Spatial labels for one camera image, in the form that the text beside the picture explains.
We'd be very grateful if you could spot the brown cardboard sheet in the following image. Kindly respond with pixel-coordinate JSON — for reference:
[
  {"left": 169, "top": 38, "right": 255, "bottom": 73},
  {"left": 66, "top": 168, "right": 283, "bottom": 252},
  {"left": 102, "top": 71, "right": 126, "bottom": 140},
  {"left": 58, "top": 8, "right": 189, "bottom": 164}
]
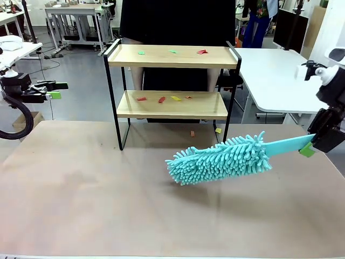
[{"left": 303, "top": 5, "right": 328, "bottom": 56}]

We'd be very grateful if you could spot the distant white table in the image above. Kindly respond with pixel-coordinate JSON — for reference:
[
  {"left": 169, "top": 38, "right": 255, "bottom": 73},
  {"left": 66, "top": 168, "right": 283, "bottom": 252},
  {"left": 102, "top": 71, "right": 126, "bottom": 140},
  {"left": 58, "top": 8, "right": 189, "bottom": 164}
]
[{"left": 0, "top": 10, "right": 26, "bottom": 37}]

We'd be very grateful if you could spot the red and black tool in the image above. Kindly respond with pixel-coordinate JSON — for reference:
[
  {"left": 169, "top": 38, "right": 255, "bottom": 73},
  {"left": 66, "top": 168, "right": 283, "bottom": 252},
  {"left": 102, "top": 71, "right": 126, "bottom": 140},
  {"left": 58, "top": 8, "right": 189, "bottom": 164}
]
[{"left": 6, "top": 0, "right": 22, "bottom": 14}]

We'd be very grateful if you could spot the large white table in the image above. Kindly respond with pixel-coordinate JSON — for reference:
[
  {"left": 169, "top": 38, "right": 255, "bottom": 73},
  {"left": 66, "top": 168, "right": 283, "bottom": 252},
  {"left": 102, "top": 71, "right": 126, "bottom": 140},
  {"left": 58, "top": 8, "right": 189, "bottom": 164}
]
[{"left": 229, "top": 47, "right": 328, "bottom": 127}]

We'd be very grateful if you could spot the cardboard box on floor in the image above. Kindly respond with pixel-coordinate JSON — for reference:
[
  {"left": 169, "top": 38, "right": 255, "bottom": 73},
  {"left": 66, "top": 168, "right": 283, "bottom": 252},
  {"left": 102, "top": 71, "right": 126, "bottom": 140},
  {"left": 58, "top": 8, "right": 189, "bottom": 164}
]
[{"left": 12, "top": 111, "right": 45, "bottom": 133}]

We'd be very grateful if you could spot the black tripod pole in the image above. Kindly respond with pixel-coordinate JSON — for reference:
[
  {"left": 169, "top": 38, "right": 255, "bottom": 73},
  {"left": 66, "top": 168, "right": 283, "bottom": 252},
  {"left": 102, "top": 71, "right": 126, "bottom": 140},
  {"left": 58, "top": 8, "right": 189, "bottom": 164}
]
[{"left": 20, "top": 0, "right": 38, "bottom": 44}]

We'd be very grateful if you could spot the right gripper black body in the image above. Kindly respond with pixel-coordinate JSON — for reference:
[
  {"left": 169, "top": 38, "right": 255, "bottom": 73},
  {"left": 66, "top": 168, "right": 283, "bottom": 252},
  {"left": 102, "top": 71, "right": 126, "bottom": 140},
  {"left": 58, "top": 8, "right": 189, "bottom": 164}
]
[{"left": 314, "top": 106, "right": 345, "bottom": 154}]

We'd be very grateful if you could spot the person's right forearm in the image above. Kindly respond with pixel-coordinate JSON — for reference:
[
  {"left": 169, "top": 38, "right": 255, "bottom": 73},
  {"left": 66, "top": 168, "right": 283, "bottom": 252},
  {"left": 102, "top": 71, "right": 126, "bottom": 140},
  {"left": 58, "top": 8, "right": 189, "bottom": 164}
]
[{"left": 127, "top": 37, "right": 145, "bottom": 91}]

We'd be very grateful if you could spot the teal microfiber duster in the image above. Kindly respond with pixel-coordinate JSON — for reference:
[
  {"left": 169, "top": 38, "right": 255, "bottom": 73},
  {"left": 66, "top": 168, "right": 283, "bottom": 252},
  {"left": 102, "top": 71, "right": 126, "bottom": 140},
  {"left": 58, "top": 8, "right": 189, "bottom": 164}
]
[{"left": 164, "top": 131, "right": 316, "bottom": 187}]

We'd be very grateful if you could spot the two-tier wooden black-framed shelf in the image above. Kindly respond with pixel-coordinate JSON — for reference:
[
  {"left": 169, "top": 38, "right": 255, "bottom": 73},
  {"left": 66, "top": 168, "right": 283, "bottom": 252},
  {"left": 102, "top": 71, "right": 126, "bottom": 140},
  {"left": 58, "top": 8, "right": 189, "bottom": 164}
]
[{"left": 103, "top": 38, "right": 243, "bottom": 151}]

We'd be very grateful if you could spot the black office chair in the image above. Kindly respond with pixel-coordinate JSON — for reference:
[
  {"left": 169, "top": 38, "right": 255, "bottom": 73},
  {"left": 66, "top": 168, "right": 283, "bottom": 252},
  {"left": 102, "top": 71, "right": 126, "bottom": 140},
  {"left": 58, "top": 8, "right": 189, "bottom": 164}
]
[{"left": 215, "top": 69, "right": 245, "bottom": 93}]

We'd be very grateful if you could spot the black computer monitor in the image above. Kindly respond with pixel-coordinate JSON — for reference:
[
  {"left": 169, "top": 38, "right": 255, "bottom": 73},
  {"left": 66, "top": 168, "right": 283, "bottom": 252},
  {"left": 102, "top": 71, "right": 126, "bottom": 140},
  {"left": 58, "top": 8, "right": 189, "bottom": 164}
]
[{"left": 273, "top": 8, "right": 309, "bottom": 54}]

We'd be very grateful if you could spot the black corrugated cable hose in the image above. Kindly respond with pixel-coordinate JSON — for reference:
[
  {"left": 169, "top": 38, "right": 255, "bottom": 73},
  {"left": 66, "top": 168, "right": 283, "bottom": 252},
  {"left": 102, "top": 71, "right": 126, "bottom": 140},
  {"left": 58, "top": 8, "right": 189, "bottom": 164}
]
[{"left": 0, "top": 96, "right": 35, "bottom": 140}]

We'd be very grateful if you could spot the bystander in blue trousers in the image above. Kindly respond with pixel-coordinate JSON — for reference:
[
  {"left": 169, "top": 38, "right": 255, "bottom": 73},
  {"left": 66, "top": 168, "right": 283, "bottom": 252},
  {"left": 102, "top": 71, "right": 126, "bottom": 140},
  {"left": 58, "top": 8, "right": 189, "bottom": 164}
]
[{"left": 241, "top": 0, "right": 280, "bottom": 49}]

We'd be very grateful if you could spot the small white desk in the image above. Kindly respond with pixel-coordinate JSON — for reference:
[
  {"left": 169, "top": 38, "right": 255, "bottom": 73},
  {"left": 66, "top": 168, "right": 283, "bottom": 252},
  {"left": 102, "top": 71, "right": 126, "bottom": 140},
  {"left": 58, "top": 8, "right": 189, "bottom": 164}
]
[{"left": 0, "top": 42, "right": 44, "bottom": 68}]

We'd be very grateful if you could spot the grey metal workbench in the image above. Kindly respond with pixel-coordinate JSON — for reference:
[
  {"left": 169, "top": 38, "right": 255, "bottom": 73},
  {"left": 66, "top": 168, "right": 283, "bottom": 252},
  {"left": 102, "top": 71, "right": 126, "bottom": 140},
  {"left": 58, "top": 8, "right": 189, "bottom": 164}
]
[{"left": 44, "top": 3, "right": 114, "bottom": 52}]

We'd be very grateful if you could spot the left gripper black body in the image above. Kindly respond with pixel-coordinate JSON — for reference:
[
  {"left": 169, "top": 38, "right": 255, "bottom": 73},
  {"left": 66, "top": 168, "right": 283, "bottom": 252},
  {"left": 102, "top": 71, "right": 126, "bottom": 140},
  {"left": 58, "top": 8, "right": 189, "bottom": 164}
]
[{"left": 1, "top": 74, "right": 33, "bottom": 105}]

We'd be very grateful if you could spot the white cloth bundle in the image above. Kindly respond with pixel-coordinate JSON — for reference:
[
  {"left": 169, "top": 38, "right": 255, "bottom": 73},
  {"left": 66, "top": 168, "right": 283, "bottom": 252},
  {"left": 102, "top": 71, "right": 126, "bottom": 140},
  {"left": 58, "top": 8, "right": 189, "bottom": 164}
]
[{"left": 0, "top": 35, "right": 24, "bottom": 52}]

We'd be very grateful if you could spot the person's black shirt torso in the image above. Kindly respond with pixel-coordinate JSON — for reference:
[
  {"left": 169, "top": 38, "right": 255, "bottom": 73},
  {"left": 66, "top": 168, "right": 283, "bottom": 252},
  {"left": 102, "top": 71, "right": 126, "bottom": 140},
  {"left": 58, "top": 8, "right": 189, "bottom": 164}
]
[{"left": 120, "top": 0, "right": 237, "bottom": 92}]

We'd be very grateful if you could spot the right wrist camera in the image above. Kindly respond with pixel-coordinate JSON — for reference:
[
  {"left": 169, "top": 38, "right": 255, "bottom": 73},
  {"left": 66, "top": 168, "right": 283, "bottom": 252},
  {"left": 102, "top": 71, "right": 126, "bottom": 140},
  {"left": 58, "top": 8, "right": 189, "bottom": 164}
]
[{"left": 295, "top": 60, "right": 324, "bottom": 81}]

